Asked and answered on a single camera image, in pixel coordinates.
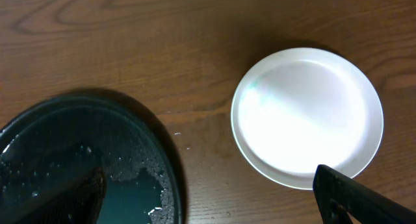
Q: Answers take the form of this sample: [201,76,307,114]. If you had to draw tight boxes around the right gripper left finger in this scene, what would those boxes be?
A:
[1,167,107,224]

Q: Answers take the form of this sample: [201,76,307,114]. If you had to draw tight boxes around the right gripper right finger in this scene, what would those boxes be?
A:
[313,164,415,223]

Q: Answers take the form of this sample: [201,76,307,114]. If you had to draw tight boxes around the white plate with green stain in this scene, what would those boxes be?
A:
[230,47,384,190]

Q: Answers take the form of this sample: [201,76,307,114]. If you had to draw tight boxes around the pale green plate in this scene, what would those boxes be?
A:
[231,125,315,190]

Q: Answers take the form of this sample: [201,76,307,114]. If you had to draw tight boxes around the round black tray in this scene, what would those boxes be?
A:
[1,95,185,223]

